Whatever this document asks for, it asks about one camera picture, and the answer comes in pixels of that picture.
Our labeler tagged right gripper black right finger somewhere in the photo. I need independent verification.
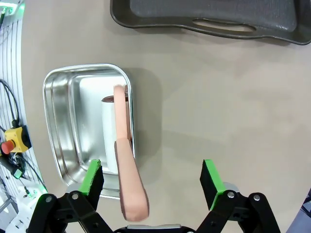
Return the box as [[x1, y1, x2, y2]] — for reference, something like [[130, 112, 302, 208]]
[[194, 159, 281, 233]]

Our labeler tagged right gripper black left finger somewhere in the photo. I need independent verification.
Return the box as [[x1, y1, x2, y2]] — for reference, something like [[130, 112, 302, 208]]
[[28, 159, 114, 233]]

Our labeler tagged dark brown plastic tray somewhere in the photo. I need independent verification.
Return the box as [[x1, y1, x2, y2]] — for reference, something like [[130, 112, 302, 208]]
[[109, 0, 311, 46]]

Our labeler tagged yellow emergency stop button box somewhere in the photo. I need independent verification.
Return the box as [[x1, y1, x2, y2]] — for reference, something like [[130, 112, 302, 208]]
[[1, 125, 33, 156]]

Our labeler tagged rectangular stainless steel tin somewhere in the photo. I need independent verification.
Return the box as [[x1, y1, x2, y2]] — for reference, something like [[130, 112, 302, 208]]
[[43, 63, 137, 200]]

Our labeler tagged white slotted base panel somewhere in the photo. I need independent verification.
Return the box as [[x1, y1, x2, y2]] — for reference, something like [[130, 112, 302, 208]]
[[0, 0, 48, 233]]

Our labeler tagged black power cable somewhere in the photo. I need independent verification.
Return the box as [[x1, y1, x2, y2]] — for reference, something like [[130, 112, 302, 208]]
[[0, 79, 22, 127]]

